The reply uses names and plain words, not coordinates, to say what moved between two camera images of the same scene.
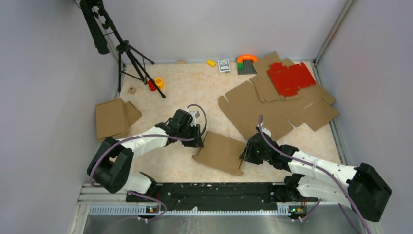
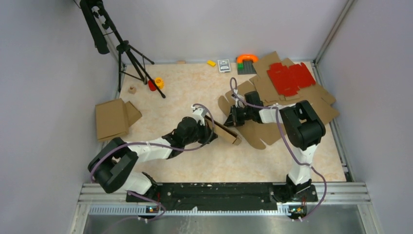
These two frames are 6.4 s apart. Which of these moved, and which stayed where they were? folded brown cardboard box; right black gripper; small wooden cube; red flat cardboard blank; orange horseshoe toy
Moved: right black gripper
Stayed: small wooden cube; red flat cardboard blank; folded brown cardboard box; orange horseshoe toy
